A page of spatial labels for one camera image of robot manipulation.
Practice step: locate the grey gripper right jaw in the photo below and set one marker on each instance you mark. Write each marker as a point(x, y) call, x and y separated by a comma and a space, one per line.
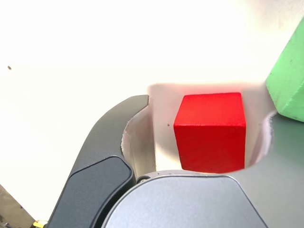
point(190, 204)

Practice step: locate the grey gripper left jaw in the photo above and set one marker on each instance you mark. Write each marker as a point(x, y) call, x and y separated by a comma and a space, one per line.
point(95, 171)

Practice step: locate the red cube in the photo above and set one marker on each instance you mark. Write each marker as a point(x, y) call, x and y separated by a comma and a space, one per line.
point(210, 135)

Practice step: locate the green cube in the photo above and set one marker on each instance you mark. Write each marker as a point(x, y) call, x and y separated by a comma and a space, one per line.
point(288, 76)

